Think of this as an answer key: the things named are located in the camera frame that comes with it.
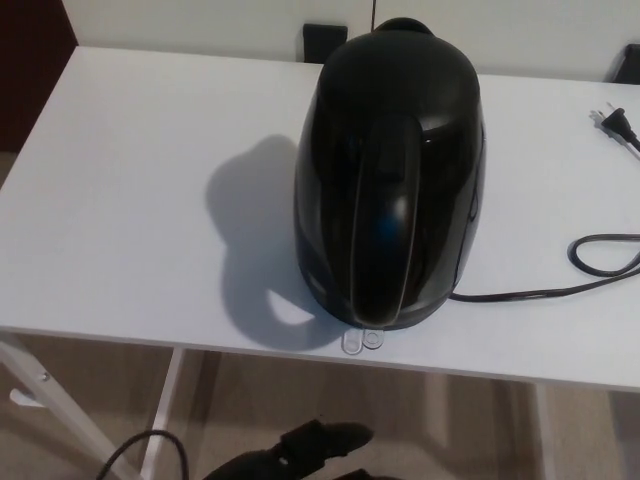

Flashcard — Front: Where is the black cabinet handle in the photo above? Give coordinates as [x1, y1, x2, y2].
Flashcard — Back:
[614, 43, 640, 83]
[303, 23, 348, 64]

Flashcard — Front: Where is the white table with metal frame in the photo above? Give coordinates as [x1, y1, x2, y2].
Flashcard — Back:
[0, 45, 640, 480]

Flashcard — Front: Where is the white cabinet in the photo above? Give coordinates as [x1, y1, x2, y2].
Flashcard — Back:
[73, 0, 640, 84]

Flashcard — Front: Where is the black kettle power cord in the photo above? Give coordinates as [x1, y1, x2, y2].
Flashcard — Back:
[448, 102, 640, 305]

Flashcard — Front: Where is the dark brown wooden panel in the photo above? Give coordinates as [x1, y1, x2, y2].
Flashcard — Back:
[0, 0, 77, 152]

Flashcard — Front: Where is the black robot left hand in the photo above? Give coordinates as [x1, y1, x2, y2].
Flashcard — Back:
[209, 421, 386, 480]

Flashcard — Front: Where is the black electric kettle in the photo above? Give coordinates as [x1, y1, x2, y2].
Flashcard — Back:
[293, 17, 487, 332]

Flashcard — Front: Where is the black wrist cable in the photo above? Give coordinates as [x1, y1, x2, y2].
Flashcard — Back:
[101, 429, 190, 480]

